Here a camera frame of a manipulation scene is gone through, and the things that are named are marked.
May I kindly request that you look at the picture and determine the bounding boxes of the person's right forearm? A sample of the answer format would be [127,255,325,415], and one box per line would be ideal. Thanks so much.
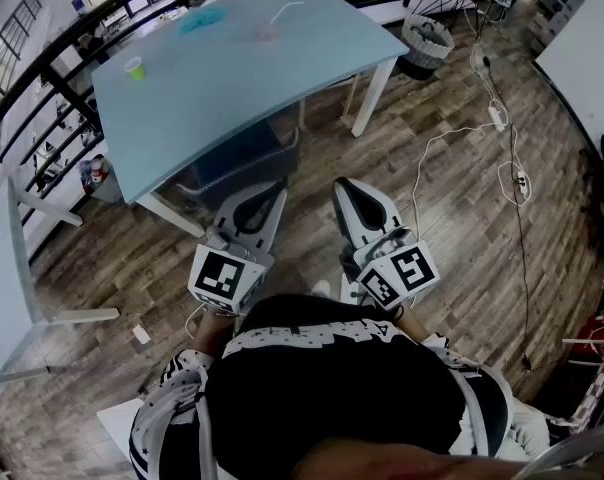
[394,307,429,342]

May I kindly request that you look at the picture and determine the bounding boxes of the dark blue chair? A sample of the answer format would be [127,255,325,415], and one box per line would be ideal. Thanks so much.
[174,117,303,204]

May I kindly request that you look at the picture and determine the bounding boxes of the red box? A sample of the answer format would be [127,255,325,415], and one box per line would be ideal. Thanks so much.
[571,315,604,364]

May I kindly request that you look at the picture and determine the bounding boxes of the black and white shirt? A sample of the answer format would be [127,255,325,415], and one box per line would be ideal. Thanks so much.
[129,295,551,480]

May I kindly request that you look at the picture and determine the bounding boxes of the green paper cup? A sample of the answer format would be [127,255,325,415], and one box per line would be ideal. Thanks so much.
[123,55,147,82]

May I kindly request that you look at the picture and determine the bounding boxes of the grey waste bin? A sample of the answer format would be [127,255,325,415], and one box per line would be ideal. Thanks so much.
[77,153,123,204]

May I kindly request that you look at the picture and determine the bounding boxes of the blue fluffy cloth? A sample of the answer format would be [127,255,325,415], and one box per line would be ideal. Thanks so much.
[175,5,228,37]

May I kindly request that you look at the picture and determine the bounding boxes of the clear pink cup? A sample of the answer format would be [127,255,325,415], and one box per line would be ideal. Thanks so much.
[251,21,279,44]

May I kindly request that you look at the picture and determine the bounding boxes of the woven grey basket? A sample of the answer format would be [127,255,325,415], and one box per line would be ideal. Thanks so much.
[400,13,456,80]

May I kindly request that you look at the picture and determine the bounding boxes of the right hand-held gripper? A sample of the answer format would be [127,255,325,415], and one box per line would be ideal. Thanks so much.
[334,178,441,312]

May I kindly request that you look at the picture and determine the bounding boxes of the white bendy straw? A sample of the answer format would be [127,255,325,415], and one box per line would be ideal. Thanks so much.
[270,0,306,28]

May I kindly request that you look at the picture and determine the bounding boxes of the person's face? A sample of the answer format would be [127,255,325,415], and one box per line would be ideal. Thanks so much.
[291,437,548,480]

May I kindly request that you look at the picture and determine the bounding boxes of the white cable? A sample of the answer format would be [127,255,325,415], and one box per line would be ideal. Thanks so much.
[410,120,503,242]
[184,302,206,339]

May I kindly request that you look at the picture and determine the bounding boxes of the person's left forearm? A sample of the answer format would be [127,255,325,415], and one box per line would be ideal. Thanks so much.
[195,310,239,357]

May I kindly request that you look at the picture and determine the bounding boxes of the black metal railing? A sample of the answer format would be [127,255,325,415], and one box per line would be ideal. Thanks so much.
[0,0,483,194]

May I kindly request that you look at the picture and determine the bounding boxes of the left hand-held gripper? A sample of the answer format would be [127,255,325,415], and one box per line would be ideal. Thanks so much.
[187,179,288,317]

